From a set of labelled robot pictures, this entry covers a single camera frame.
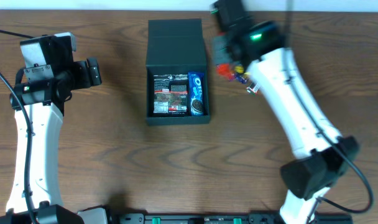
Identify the dark green box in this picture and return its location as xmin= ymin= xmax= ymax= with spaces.
xmin=145 ymin=19 xmax=211 ymax=126

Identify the blue Oreo cookie pack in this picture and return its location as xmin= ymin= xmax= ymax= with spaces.
xmin=188 ymin=72 xmax=204 ymax=116

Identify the red Hacks candy bag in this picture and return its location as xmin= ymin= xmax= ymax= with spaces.
xmin=216 ymin=63 xmax=235 ymax=81

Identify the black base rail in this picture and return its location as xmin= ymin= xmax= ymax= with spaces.
xmin=80 ymin=205 xmax=354 ymax=224

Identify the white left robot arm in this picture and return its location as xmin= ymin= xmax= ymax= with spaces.
xmin=0 ymin=32 xmax=112 ymax=224

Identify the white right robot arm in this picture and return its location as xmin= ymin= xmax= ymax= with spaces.
xmin=211 ymin=1 xmax=359 ymax=223

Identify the black snack packet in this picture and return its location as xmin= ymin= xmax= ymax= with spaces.
xmin=153 ymin=74 xmax=188 ymax=115

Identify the small red green candy bar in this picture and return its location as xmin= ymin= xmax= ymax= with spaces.
xmin=246 ymin=82 xmax=260 ymax=95

